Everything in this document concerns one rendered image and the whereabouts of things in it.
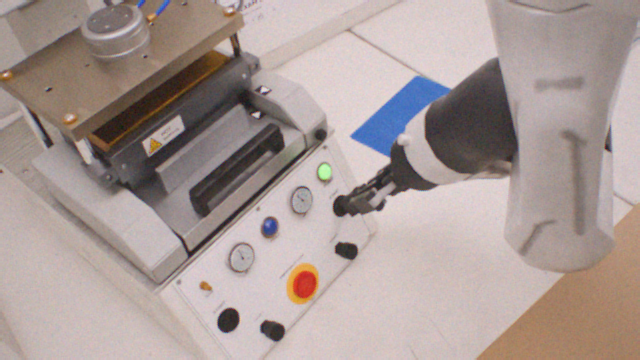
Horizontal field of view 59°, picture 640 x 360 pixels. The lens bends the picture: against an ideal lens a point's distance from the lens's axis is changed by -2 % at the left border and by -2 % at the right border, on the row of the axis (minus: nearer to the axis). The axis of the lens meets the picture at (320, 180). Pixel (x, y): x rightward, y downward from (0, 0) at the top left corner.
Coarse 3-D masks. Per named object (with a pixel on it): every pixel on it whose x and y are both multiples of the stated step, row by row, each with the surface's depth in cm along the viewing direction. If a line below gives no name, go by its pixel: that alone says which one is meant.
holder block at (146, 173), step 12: (228, 108) 82; (216, 120) 81; (60, 132) 81; (192, 132) 78; (72, 144) 81; (180, 144) 78; (168, 156) 77; (144, 168) 74; (132, 180) 74; (144, 180) 75
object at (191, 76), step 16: (192, 64) 77; (208, 64) 77; (224, 64) 77; (176, 80) 75; (192, 80) 75; (144, 96) 73; (160, 96) 73; (176, 96) 73; (128, 112) 72; (144, 112) 71; (160, 112) 72; (112, 128) 70; (128, 128) 70; (96, 144) 71; (112, 144) 68
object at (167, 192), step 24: (240, 120) 79; (264, 120) 82; (192, 144) 74; (216, 144) 77; (240, 144) 79; (288, 144) 78; (168, 168) 72; (192, 168) 75; (264, 168) 76; (144, 192) 74; (168, 192) 74; (240, 192) 74; (168, 216) 71; (192, 216) 71; (216, 216) 72; (192, 240) 70
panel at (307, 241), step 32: (320, 160) 84; (288, 192) 80; (320, 192) 84; (256, 224) 77; (288, 224) 81; (320, 224) 85; (352, 224) 89; (224, 256) 75; (256, 256) 78; (288, 256) 82; (320, 256) 86; (192, 288) 72; (224, 288) 75; (256, 288) 78; (288, 288) 82; (320, 288) 86; (256, 320) 79; (288, 320) 83; (224, 352) 76; (256, 352) 80
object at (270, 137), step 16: (272, 128) 74; (256, 144) 73; (272, 144) 75; (240, 160) 71; (256, 160) 73; (208, 176) 70; (224, 176) 70; (192, 192) 68; (208, 192) 69; (208, 208) 70
